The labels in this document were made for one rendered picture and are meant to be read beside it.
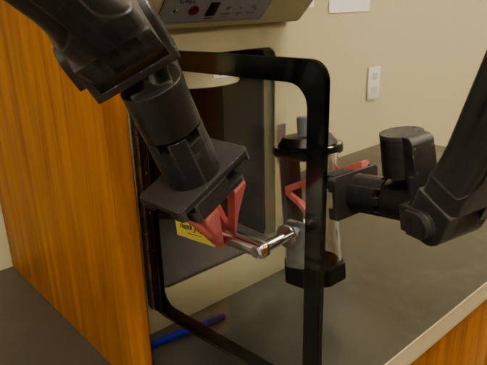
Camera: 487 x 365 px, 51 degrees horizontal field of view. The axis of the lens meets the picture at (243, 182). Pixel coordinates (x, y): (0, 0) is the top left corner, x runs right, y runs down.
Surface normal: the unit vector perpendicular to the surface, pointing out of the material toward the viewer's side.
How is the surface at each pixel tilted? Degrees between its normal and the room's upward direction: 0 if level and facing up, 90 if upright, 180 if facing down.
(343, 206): 84
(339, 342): 0
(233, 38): 90
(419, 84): 90
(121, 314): 90
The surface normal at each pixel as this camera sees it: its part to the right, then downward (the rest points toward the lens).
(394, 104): 0.67, 0.23
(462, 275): -0.03, -0.94
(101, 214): -0.74, 0.24
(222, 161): -0.30, -0.74
